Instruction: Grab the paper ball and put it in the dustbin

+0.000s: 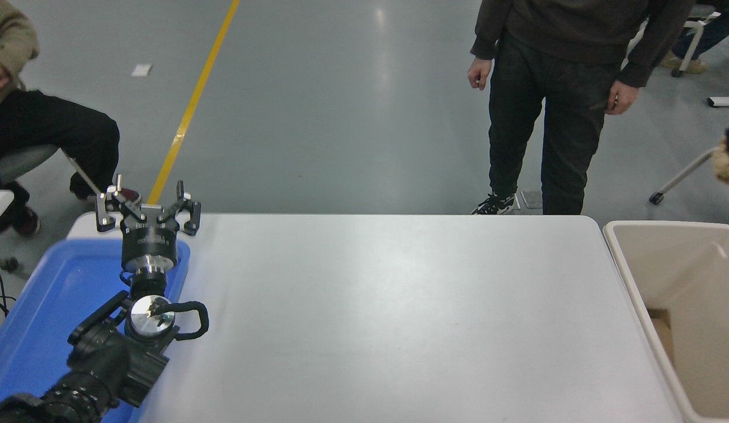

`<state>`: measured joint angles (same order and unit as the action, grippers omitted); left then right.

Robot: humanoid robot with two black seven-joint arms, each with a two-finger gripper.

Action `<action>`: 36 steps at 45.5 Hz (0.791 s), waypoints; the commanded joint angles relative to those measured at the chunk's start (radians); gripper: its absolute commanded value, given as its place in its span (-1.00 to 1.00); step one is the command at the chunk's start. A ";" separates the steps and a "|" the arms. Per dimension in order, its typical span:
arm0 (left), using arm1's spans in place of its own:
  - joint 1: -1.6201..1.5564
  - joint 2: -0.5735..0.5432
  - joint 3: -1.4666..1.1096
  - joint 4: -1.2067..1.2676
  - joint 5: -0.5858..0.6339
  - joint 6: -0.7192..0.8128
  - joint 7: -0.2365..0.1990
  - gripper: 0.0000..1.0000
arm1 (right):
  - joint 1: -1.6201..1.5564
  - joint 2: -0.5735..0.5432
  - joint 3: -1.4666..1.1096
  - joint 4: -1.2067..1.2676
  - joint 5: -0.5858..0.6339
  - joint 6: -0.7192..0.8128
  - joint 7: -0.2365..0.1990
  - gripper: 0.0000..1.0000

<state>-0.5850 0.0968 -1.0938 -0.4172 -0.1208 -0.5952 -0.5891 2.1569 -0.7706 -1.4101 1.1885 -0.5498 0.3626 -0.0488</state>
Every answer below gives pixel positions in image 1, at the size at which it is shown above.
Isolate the person's left hand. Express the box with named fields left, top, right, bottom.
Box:
left=606, top=80, right=639, bottom=115

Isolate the person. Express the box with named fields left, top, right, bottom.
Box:
left=0, top=0, right=142, bottom=237
left=467, top=0, right=694, bottom=215
left=658, top=0, right=729, bottom=75

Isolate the blue plastic tray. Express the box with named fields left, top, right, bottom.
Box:
left=0, top=238, right=190, bottom=423

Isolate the white frame wheeled chair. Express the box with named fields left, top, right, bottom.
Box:
left=672, top=3, right=721, bottom=78

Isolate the large pale bin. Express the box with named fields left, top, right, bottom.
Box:
left=603, top=220, right=729, bottom=423

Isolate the person's right hand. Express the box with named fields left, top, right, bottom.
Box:
left=468, top=57, right=493, bottom=90

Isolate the grey seat wheeled chair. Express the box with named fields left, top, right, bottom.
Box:
left=0, top=144, right=102, bottom=274
left=649, top=147, right=721, bottom=204

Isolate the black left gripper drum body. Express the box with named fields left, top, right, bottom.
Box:
left=121, top=206, right=179, bottom=274

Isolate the thin black cable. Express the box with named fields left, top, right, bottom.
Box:
left=0, top=267, right=16, bottom=338

